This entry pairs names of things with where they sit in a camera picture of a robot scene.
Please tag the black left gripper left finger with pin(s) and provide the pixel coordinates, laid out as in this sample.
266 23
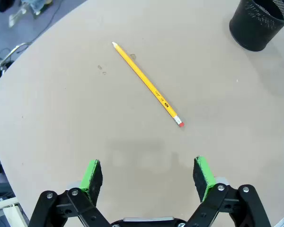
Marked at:
92 186

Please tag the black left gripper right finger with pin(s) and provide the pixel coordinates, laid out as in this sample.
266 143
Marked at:
204 186

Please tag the yellow pencil with red eraser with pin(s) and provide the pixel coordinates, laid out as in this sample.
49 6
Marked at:
147 84

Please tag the metal chair base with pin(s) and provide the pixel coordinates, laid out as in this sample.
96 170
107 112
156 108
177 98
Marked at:
4 60

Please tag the black mesh pen holder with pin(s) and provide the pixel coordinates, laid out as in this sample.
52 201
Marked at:
258 22

